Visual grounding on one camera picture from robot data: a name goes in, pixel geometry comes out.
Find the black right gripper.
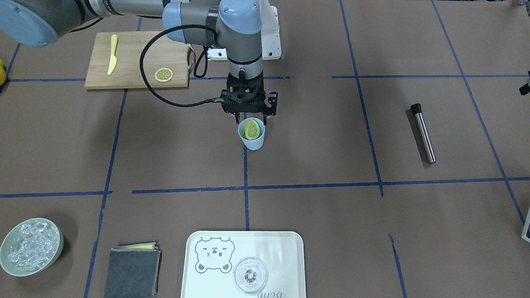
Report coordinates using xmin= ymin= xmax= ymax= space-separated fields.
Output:
xmin=220 ymin=73 xmax=278 ymax=126

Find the lemon slice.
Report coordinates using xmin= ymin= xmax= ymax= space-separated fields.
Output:
xmin=154 ymin=67 xmax=173 ymax=83
xmin=243 ymin=118 xmax=261 ymax=141

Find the steel muddler black tip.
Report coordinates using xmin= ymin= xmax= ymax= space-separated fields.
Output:
xmin=410 ymin=103 xmax=436 ymax=164

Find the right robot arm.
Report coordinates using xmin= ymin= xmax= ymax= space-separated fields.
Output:
xmin=0 ymin=0 xmax=278 ymax=123

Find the blue paper cup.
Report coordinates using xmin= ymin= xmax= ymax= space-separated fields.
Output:
xmin=237 ymin=118 xmax=266 ymax=151

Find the yellow lemon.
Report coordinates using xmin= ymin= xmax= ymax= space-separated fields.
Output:
xmin=0 ymin=59 xmax=7 ymax=86

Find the wooden cutting board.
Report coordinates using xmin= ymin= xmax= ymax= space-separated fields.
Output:
xmin=84 ymin=31 xmax=190 ymax=90

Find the cream bear serving tray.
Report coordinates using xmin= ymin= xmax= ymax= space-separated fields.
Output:
xmin=181 ymin=231 xmax=307 ymax=298

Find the yellow plastic knife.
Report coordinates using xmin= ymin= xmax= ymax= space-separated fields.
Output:
xmin=107 ymin=34 xmax=118 ymax=75

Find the clear wine glass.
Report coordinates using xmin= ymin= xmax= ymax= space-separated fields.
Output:
xmin=233 ymin=257 xmax=269 ymax=294

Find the folded grey yellow cloth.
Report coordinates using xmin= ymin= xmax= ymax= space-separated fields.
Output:
xmin=104 ymin=242 xmax=161 ymax=298

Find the green bowl of ice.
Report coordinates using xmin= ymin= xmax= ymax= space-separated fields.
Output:
xmin=1 ymin=218 xmax=64 ymax=277

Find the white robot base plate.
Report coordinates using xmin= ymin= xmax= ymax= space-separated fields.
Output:
xmin=257 ymin=0 xmax=282 ymax=60

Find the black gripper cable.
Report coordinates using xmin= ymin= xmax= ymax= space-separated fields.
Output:
xmin=140 ymin=24 xmax=226 ymax=108

